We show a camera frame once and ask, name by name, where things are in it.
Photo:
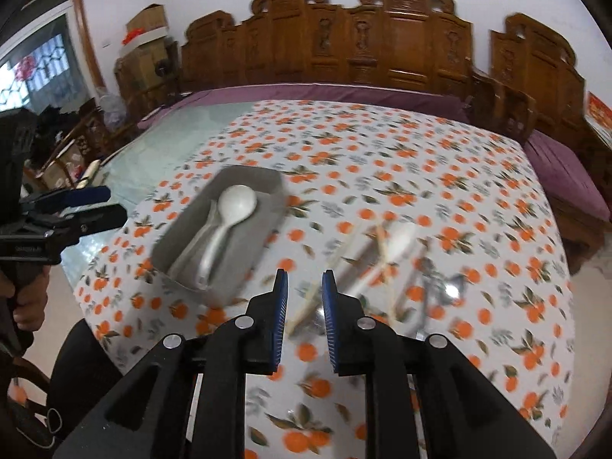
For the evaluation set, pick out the red printed box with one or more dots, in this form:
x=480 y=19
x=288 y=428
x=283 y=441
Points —
x=601 y=114

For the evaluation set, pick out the carved wooden bench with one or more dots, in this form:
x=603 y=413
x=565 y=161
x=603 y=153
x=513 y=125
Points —
x=296 y=43

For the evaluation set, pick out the purple bench cushion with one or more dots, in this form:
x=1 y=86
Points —
x=334 y=93

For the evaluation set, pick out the pale green lace table cover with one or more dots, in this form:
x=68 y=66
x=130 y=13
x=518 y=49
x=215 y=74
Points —
x=158 y=153

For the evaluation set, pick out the wooden armchair with clutter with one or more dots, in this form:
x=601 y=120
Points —
x=91 y=131

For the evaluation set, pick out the orange fruit print tablecloth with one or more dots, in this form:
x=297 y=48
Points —
x=382 y=162

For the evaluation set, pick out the small cardboard box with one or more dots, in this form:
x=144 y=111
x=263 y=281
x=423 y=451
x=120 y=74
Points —
x=146 y=21

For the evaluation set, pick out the purple armchair cushion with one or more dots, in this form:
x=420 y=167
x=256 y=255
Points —
x=564 y=172

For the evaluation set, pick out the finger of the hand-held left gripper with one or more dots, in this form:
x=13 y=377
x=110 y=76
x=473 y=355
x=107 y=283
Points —
x=95 y=220
x=86 y=195

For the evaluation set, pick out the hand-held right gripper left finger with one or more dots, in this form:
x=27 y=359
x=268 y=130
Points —
x=279 y=320

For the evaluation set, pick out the person's left hand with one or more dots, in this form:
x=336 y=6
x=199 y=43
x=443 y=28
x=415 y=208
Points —
x=31 y=301

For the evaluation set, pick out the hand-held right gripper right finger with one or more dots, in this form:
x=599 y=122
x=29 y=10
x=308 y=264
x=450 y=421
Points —
x=330 y=320

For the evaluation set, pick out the large brown cardboard box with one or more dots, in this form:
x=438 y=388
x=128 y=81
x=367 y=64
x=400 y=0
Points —
x=138 y=76

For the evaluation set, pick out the person's black pants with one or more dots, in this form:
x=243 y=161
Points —
x=81 y=368

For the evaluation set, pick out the window with metal grille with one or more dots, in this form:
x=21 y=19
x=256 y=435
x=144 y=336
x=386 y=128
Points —
x=43 y=67

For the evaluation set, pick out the clear plastic bag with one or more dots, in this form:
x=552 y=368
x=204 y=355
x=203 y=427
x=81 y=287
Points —
x=112 y=107

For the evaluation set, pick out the carved wooden armchair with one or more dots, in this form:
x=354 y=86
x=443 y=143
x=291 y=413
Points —
x=530 y=62

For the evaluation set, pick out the grey metal tray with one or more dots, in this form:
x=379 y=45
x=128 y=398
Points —
x=251 y=232

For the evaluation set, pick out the white plastic spoon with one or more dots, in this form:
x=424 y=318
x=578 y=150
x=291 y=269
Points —
x=237 y=206

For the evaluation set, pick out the metal spoon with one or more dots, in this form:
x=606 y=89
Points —
x=358 y=267
x=449 y=291

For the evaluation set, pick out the white box red print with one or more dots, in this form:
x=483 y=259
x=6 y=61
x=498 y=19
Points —
x=141 y=43

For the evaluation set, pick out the black round object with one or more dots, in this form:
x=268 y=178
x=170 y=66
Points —
x=161 y=65

